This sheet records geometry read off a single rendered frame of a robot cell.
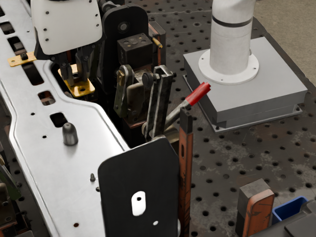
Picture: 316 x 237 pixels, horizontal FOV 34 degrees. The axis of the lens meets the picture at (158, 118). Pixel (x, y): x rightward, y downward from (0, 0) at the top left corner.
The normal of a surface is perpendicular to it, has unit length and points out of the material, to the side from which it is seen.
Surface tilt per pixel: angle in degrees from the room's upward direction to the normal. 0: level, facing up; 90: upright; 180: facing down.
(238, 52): 91
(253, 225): 90
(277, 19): 0
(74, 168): 0
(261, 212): 90
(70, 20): 91
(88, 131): 0
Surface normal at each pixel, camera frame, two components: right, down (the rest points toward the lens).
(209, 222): -0.01, -0.73
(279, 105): 0.30, 0.64
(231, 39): -0.07, 0.69
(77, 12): 0.50, 0.59
